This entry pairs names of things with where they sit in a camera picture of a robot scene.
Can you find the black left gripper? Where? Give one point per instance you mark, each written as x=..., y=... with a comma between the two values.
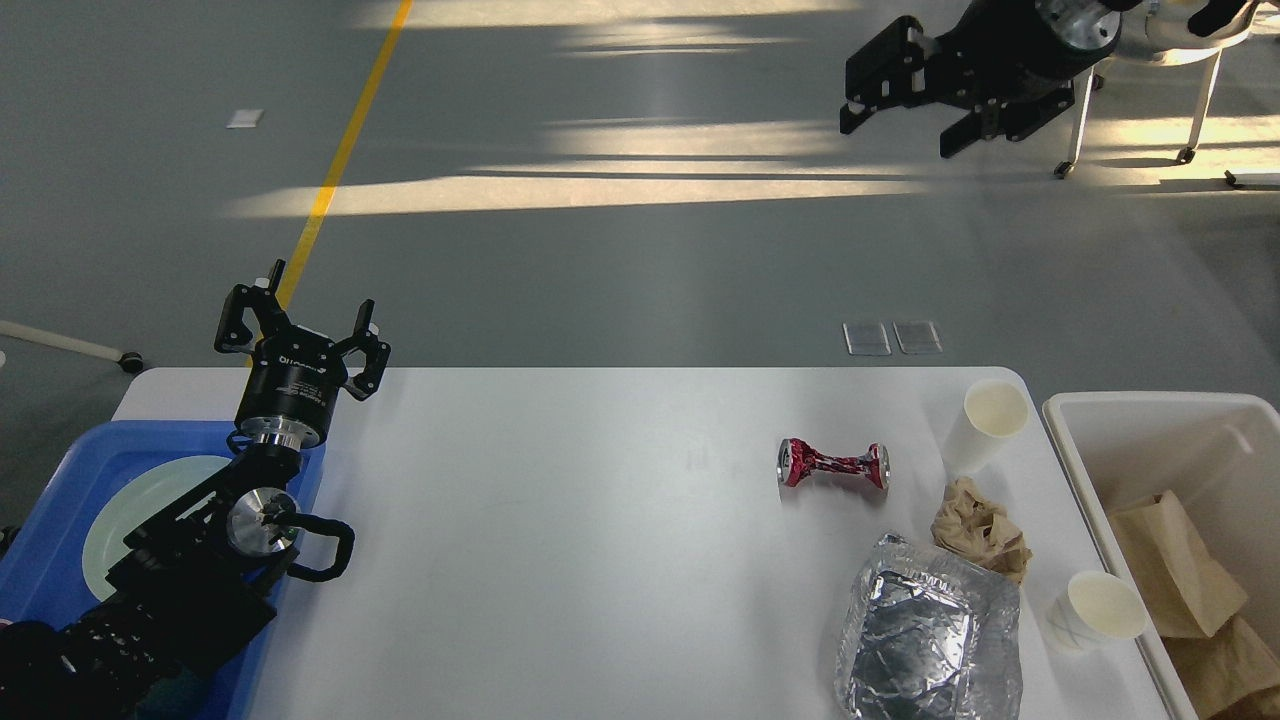
x=295, y=378

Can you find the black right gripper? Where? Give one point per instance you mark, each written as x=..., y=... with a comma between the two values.
x=1016, y=51

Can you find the pale green plate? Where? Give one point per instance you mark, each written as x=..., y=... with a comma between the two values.
x=137, y=501

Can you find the dark green mug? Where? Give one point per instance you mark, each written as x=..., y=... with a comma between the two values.
x=177, y=697

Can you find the small white paper cup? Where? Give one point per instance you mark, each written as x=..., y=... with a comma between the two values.
x=1095, y=610

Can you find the brown paper bag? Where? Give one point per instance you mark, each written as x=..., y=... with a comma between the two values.
x=1188, y=593
x=1231, y=675

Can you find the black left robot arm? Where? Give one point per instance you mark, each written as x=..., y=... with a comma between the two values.
x=192, y=589

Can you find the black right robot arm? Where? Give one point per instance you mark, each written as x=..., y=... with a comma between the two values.
x=1013, y=66

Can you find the white chair at left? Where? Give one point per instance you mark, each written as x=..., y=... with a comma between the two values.
x=130, y=362

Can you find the white chair on casters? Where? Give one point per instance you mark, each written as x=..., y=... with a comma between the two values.
x=1150, y=60

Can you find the metal floor socket plates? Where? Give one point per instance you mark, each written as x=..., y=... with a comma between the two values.
x=879, y=339

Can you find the red candy wrapper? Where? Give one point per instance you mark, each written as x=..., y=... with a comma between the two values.
x=797, y=460

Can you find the crumpled brown paper ball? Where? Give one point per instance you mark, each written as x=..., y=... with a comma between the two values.
x=980, y=531

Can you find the white plastic bin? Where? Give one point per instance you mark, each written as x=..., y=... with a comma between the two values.
x=1218, y=452

